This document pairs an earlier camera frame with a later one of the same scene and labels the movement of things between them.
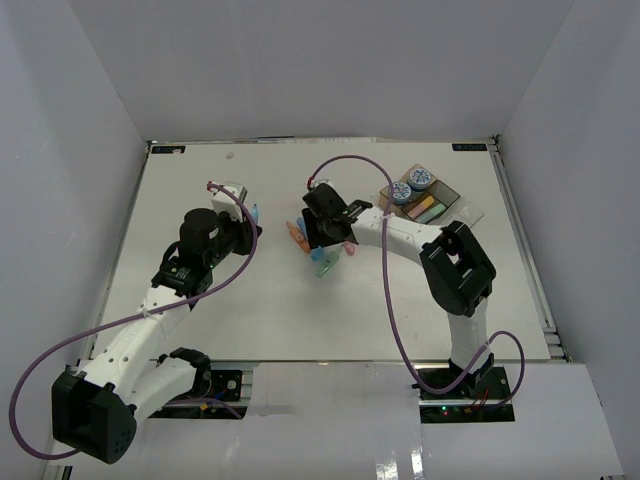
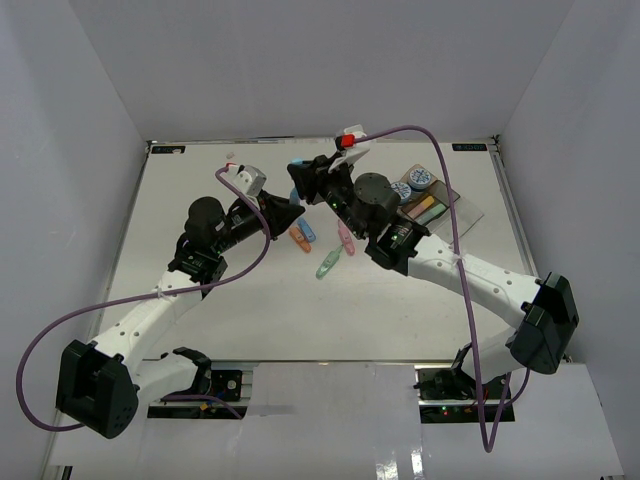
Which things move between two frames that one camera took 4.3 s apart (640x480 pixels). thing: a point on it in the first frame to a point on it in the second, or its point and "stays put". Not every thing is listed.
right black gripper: (315, 238) to (312, 177)
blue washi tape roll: (401, 193) stays put
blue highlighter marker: (301, 223) stays put
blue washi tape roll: (419, 179) stays put
